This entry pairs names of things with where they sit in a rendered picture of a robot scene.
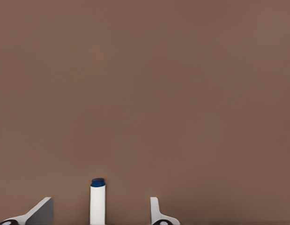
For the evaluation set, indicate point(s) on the white marker with blue cap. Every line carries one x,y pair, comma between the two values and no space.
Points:
97,206

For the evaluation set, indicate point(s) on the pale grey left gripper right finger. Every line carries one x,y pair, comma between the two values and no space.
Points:
156,211

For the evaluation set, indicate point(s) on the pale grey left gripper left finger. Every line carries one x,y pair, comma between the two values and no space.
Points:
39,212

